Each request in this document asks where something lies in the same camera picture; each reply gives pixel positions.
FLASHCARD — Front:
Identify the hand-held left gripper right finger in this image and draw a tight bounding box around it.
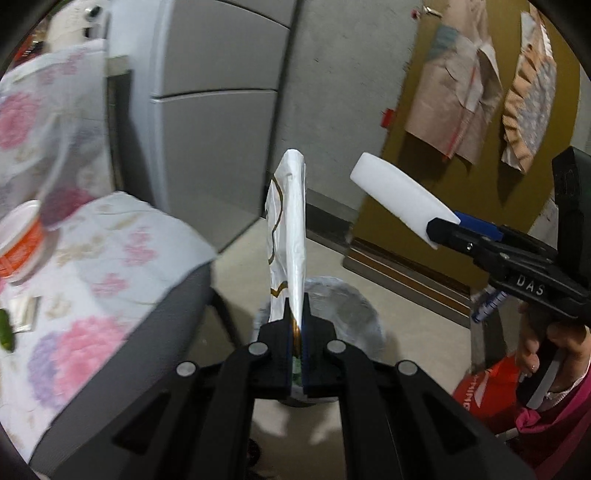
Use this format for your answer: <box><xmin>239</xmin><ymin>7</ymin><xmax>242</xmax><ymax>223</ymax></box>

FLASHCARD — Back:
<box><xmin>300</xmin><ymin>295</ymin><xmax>536</xmax><ymax>480</ymax></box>

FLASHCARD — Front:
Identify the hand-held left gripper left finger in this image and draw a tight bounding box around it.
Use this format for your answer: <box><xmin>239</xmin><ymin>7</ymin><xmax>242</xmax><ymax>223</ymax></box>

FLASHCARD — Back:
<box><xmin>53</xmin><ymin>298</ymin><xmax>296</xmax><ymax>480</ymax></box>

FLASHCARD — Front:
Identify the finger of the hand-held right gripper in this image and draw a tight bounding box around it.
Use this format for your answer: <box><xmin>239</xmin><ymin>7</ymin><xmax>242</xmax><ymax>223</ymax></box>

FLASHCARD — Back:
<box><xmin>427</xmin><ymin>218</ymin><xmax>555</xmax><ymax>278</ymax></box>
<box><xmin>455</xmin><ymin>212</ymin><xmax>557</xmax><ymax>257</ymax></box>

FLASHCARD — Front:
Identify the trash bin with clear liner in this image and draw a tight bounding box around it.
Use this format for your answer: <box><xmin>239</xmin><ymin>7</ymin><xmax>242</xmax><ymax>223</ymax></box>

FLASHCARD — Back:
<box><xmin>252</xmin><ymin>275</ymin><xmax>387</xmax><ymax>408</ymax></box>

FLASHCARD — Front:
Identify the white foam piece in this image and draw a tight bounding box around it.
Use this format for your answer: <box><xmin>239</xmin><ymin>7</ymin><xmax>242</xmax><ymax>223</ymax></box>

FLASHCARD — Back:
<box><xmin>349</xmin><ymin>152</ymin><xmax>461</xmax><ymax>250</ymax></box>

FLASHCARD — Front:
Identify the white gold-printed wrapper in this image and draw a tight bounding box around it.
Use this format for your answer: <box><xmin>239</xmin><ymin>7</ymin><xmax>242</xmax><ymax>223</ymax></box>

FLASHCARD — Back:
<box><xmin>263</xmin><ymin>148</ymin><xmax>309</xmax><ymax>393</ymax></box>

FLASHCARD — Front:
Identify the green plastic item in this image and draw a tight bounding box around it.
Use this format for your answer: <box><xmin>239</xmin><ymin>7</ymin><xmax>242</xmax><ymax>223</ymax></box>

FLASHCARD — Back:
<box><xmin>0</xmin><ymin>308</ymin><xmax>17</xmax><ymax>354</ymax></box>

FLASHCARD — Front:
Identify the orange white foam bowl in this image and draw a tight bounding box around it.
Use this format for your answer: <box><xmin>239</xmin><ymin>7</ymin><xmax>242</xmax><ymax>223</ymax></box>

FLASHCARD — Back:
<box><xmin>0</xmin><ymin>199</ymin><xmax>58</xmax><ymax>284</ymax></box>

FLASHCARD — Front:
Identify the person's right forearm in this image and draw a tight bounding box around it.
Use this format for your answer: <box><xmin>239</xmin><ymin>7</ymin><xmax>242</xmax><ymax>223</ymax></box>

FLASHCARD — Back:
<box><xmin>499</xmin><ymin>374</ymin><xmax>591</xmax><ymax>468</ymax></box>

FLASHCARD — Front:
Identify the person's right hand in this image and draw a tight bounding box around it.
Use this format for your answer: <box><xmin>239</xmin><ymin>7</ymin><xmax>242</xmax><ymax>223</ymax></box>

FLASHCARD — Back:
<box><xmin>516</xmin><ymin>323</ymin><xmax>591</xmax><ymax>393</ymax></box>

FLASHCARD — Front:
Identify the olive yellow door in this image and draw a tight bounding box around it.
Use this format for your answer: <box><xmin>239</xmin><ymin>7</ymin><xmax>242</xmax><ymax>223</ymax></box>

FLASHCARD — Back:
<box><xmin>353</xmin><ymin>0</ymin><xmax>583</xmax><ymax>296</ymax></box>

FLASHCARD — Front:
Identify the grey orange striped doormat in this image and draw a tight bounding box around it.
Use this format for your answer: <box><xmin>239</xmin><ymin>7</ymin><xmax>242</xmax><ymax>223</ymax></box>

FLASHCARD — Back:
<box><xmin>342</xmin><ymin>235</ymin><xmax>476</xmax><ymax>326</ymax></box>

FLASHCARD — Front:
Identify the hanging paper fan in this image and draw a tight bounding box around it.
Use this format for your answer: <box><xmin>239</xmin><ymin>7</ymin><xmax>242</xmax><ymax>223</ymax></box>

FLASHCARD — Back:
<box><xmin>501</xmin><ymin>11</ymin><xmax>559</xmax><ymax>174</ymax></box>

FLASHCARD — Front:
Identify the beige hanging bag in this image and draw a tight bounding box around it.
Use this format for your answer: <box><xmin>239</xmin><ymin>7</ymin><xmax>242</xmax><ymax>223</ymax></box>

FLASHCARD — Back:
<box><xmin>404</xmin><ymin>0</ymin><xmax>504</xmax><ymax>166</ymax></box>

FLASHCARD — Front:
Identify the red printed bag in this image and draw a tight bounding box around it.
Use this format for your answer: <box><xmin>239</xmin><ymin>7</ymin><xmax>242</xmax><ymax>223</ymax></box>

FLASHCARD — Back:
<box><xmin>452</xmin><ymin>355</ymin><xmax>527</xmax><ymax>435</ymax></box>

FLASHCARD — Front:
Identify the floral printed cloth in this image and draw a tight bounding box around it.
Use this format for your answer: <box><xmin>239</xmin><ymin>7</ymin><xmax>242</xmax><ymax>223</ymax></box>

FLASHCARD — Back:
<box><xmin>0</xmin><ymin>191</ymin><xmax>218</xmax><ymax>462</ymax></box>
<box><xmin>0</xmin><ymin>39</ymin><xmax>112</xmax><ymax>208</ymax></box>

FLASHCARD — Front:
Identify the grey refrigerator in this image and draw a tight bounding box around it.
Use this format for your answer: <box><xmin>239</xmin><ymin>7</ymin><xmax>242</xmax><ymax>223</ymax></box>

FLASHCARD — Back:
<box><xmin>106</xmin><ymin>0</ymin><xmax>301</xmax><ymax>252</ymax></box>

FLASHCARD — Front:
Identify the small silver packet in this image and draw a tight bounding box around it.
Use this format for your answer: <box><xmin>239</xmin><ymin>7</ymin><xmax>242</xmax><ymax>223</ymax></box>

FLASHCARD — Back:
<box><xmin>11</xmin><ymin>295</ymin><xmax>41</xmax><ymax>333</ymax></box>

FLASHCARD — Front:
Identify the white round appliance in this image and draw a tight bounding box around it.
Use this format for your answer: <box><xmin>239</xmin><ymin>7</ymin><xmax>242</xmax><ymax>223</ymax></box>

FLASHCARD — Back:
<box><xmin>48</xmin><ymin>0</ymin><xmax>112</xmax><ymax>51</ymax></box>

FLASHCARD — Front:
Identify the blue white patterned handle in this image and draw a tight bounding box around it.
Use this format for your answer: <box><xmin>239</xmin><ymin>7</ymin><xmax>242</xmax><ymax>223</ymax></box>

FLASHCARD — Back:
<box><xmin>471</xmin><ymin>285</ymin><xmax>507</xmax><ymax>325</ymax></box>

